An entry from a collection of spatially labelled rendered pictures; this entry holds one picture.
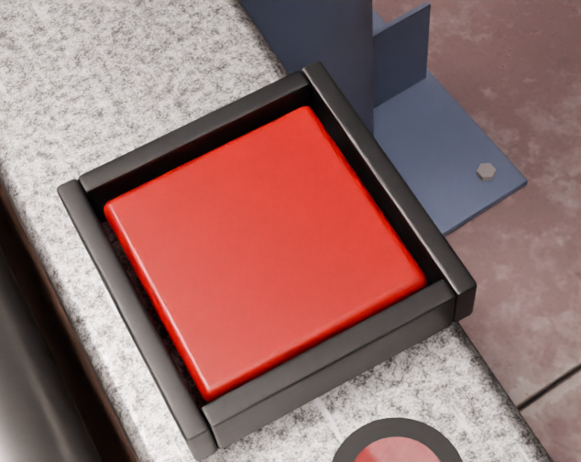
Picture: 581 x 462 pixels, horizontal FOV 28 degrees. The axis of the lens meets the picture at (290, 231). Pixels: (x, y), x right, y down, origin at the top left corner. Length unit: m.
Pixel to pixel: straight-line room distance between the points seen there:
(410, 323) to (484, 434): 0.03
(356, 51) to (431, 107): 0.29
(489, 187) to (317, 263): 1.09
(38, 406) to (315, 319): 0.07
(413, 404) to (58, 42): 0.15
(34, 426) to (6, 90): 0.10
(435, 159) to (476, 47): 0.18
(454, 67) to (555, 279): 0.31
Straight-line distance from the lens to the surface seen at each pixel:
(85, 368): 0.33
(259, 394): 0.26
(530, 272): 1.32
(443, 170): 1.36
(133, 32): 0.34
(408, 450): 0.27
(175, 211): 0.29
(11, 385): 0.29
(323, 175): 0.29
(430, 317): 0.27
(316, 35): 1.08
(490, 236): 1.34
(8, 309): 0.30
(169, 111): 0.32
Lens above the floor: 1.17
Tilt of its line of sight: 61 degrees down
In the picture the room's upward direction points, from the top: 8 degrees counter-clockwise
